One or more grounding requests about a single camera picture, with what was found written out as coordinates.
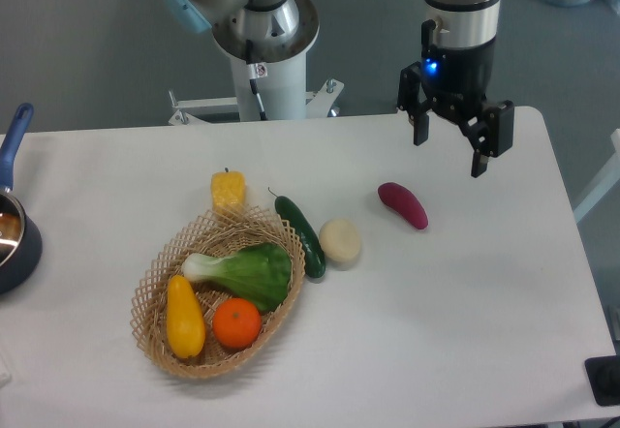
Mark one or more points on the green bok choy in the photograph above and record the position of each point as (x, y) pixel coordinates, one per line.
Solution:
(259, 274)

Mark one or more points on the yellow corn piece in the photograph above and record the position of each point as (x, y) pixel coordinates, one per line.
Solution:
(228, 192)

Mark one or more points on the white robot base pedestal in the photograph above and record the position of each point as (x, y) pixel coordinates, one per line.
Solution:
(267, 51)

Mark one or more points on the yellow mango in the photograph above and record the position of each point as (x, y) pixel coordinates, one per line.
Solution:
(185, 325)

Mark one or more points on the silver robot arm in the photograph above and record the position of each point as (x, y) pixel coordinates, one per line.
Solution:
(448, 23)

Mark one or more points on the black device at edge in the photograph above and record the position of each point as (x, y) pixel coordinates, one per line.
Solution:
(603, 376)

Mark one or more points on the orange fruit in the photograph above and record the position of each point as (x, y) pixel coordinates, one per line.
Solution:
(236, 323)

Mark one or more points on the dark green cucumber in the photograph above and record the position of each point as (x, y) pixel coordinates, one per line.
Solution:
(315, 259)

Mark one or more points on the woven wicker basket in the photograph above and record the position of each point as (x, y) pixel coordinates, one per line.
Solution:
(216, 235)

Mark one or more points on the purple sweet potato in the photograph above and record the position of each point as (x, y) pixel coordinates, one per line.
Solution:
(403, 202)

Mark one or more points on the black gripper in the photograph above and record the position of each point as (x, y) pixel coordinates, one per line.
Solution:
(454, 82)

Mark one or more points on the blue handled saucepan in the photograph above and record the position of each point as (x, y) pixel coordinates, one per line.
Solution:
(21, 241)

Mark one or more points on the white round bun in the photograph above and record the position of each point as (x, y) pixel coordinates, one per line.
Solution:
(340, 240)

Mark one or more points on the white frame at right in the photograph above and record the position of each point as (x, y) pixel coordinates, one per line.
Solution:
(603, 181)

